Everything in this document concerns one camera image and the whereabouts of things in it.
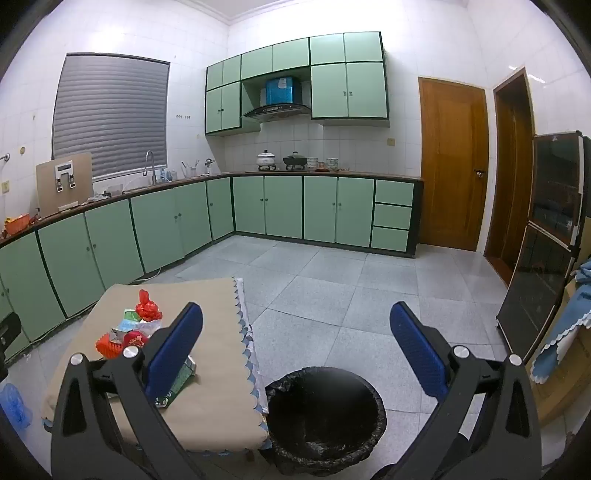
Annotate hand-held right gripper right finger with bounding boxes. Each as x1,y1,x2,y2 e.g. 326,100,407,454
389,301,542,480

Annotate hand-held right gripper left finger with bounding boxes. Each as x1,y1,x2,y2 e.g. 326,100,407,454
51,302,218,480

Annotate milk carton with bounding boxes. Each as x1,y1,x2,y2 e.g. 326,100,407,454
154,356,198,410

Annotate red plastic bag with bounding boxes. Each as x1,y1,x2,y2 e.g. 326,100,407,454
135,289,163,322

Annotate orange foam net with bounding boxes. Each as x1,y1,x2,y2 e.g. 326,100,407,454
95,333,123,360

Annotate black trash bin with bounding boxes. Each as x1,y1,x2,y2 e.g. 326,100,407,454
264,366,387,478

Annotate beige tablecloth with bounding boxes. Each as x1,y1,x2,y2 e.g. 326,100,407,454
41,277,271,455

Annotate blue plastic bag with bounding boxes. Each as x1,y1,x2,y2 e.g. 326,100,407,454
0,383,33,437

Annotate orange plastic basket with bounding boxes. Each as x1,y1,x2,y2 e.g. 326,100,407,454
4,215,35,234

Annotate beige wooden board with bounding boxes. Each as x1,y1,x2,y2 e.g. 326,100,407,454
36,152,94,217

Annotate dark glass cabinet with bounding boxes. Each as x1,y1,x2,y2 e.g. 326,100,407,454
496,130,591,361

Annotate blue scalloped cloth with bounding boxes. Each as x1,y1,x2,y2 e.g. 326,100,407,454
529,258,591,384

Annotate green base kitchen cabinets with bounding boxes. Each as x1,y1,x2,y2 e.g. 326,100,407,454
0,174,423,365

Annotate closed wooden door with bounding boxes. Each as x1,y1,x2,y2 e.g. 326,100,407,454
418,76,490,252

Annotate gas stove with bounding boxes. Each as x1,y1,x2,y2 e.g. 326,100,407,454
246,165,311,174

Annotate grey window blind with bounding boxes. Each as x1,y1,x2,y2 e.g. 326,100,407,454
52,53,171,180

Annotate black range hood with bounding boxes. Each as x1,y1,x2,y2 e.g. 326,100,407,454
243,104,312,123

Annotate wooden door frame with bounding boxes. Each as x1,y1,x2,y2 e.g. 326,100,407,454
482,67,536,287

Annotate green upper wall cabinets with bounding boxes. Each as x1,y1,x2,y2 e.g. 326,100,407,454
204,31,391,137

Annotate blue wrapped hood duct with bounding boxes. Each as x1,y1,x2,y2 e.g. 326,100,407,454
264,76,303,106

